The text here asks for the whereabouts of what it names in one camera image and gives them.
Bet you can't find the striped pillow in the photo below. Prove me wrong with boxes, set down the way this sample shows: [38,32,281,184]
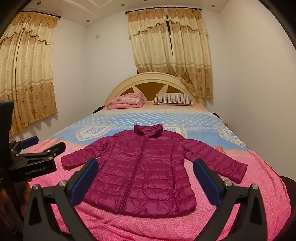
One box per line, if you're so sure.
[152,93,195,106]

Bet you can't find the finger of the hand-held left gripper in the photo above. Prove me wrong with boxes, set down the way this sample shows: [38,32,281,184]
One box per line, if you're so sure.
[9,136,39,154]
[13,141,66,163]

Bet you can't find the dark curtain rod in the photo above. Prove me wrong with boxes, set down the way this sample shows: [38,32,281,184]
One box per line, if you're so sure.
[125,7,202,14]
[21,10,62,19]

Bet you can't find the cream wooden headboard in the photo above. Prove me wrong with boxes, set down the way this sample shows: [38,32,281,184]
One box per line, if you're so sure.
[103,72,206,107]

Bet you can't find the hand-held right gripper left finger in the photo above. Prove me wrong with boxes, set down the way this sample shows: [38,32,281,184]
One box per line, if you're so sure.
[23,158,100,241]

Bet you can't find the magenta puffer jacket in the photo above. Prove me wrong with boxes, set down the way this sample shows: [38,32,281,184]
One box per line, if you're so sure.
[61,124,248,219]

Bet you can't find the pink folded quilt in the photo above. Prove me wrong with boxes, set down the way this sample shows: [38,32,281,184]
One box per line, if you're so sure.
[105,92,144,110]

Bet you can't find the beige floral curtain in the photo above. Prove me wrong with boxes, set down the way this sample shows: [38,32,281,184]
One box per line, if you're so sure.
[128,9,174,75]
[167,8,213,99]
[0,11,58,137]

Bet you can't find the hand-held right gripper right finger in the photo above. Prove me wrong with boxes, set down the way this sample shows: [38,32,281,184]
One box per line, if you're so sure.
[193,159,269,241]

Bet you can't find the dark brown object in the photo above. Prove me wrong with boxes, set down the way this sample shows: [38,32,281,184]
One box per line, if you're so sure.
[279,176,296,232]

